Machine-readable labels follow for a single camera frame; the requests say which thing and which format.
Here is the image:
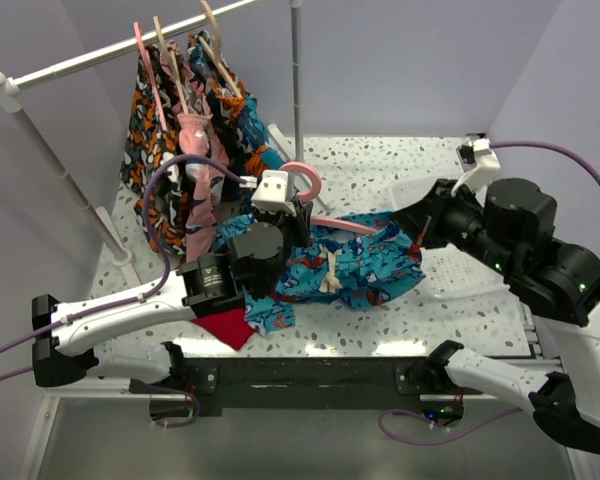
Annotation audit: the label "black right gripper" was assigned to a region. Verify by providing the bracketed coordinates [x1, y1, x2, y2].
[391, 175, 519, 275]

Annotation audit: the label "pink plastic hanger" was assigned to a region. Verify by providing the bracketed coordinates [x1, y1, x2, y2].
[282, 160, 381, 236]

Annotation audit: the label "blue shark print shorts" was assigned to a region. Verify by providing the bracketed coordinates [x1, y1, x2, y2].
[232, 211, 425, 335]

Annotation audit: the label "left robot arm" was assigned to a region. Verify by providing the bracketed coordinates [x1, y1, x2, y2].
[32, 201, 311, 392]

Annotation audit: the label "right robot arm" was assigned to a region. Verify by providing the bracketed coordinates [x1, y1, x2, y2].
[392, 178, 600, 455]

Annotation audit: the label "navy orange pirate print shorts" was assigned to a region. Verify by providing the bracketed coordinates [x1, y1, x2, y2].
[187, 30, 284, 176]

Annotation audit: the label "pink shark print shorts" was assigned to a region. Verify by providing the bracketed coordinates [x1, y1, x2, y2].
[160, 42, 229, 262]

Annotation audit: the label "black orange camo shorts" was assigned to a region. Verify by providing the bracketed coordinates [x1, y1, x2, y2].
[119, 45, 193, 257]

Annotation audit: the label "wooden hanger right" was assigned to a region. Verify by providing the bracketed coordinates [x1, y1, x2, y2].
[199, 0, 242, 98]

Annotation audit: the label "wooden hanger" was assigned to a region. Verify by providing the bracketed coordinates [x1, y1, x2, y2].
[153, 16, 189, 114]
[199, 0, 242, 98]

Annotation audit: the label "wooden hanger middle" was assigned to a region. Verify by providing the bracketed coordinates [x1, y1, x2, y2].
[153, 16, 189, 114]

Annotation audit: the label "white plastic basket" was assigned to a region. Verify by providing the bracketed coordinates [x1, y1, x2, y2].
[388, 175, 508, 301]

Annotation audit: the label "red folded cloth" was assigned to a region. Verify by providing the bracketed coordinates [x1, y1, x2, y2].
[192, 308, 255, 351]

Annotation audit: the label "white clothes rack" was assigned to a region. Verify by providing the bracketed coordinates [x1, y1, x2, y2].
[0, 0, 336, 291]

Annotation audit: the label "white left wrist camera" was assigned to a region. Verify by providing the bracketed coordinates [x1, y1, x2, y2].
[251, 170, 296, 216]

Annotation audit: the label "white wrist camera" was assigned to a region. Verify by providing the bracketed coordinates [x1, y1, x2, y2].
[451, 138, 500, 196]
[251, 170, 296, 216]

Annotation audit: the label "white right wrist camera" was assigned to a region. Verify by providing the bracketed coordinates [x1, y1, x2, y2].
[451, 138, 500, 196]

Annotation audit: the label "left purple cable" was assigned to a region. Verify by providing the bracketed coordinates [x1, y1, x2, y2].
[0, 153, 259, 430]

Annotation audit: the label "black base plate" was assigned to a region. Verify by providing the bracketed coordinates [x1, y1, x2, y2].
[128, 352, 484, 429]

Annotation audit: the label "pink hanger on rail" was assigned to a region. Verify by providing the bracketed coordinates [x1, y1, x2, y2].
[133, 22, 167, 130]

